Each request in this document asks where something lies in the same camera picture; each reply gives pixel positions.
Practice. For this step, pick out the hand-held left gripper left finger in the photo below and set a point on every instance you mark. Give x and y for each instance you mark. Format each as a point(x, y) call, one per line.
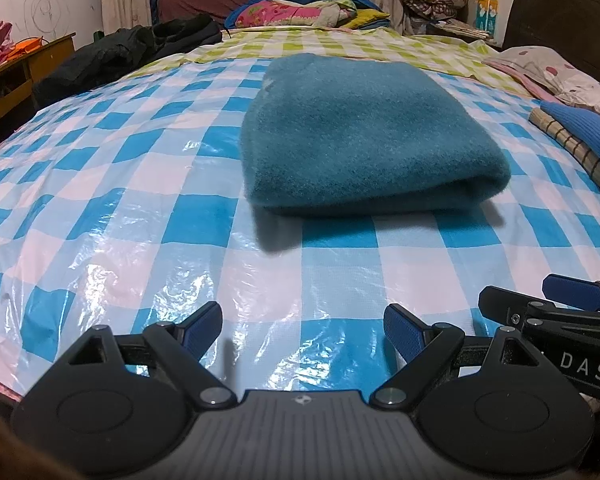
point(200, 332)

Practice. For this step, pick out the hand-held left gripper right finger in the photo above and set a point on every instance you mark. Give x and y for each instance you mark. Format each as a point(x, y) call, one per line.
point(402, 332)

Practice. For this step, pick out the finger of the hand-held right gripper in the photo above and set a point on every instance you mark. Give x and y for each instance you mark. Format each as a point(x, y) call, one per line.
point(575, 290)
point(500, 302)

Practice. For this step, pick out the teal fuzzy sweater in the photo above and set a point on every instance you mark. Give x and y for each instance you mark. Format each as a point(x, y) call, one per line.
point(360, 130)

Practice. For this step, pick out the beige striped folded cloth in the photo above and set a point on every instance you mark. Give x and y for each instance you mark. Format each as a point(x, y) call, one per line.
point(575, 147)

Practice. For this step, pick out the blue knit sweater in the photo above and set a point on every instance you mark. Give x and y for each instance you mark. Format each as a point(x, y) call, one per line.
point(590, 132)

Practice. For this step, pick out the blue white checked plastic sheet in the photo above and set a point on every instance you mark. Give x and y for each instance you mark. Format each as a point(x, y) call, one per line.
point(130, 185)

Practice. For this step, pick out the floral pillow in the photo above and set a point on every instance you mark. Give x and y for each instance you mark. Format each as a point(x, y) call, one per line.
point(555, 72)

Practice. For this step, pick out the dark wooden headboard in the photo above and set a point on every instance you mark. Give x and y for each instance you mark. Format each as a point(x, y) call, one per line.
point(565, 15)

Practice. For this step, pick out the stack of papers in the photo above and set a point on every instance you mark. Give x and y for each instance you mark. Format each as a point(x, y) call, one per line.
point(460, 27)

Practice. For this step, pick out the green checked bed sheet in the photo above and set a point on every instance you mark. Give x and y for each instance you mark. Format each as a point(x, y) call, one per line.
point(380, 45)

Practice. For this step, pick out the black jacket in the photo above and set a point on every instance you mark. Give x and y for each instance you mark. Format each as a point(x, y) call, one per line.
point(125, 55)

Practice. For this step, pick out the yellow blue carton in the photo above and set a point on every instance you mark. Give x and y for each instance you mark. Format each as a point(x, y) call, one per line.
point(487, 7)

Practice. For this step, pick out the yellow folded cloth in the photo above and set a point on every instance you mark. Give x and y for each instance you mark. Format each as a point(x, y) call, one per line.
point(367, 17)

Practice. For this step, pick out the wooden desk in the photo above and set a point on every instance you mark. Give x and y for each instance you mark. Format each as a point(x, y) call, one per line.
point(15, 75)

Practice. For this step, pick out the pink floral quilt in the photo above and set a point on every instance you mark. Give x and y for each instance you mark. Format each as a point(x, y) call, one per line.
point(275, 12)

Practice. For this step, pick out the orange bag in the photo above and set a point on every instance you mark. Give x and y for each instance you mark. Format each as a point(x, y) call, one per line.
point(27, 47)

